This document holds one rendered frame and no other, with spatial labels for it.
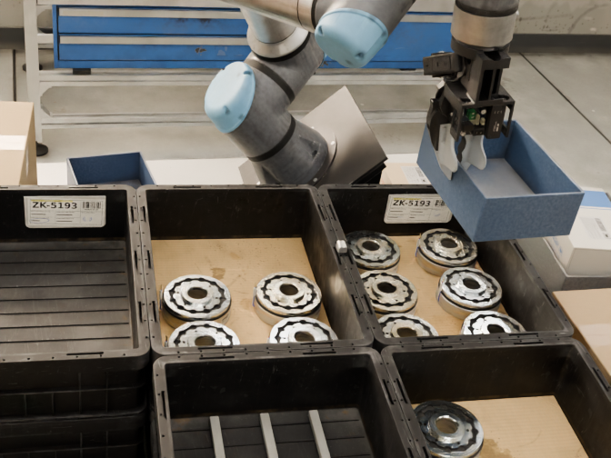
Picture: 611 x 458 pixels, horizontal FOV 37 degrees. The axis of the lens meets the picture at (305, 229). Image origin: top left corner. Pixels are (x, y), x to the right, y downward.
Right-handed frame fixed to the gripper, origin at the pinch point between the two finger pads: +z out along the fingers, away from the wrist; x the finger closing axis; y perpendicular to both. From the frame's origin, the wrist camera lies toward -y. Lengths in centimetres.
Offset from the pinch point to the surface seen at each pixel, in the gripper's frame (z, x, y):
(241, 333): 27.2, -28.9, -1.7
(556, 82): 128, 167, -251
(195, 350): 16.4, -37.3, 11.8
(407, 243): 30.1, 4.5, -22.1
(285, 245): 28.3, -17.4, -22.8
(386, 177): 37, 11, -53
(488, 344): 19.8, 2.5, 14.9
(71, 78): 80, -53, -192
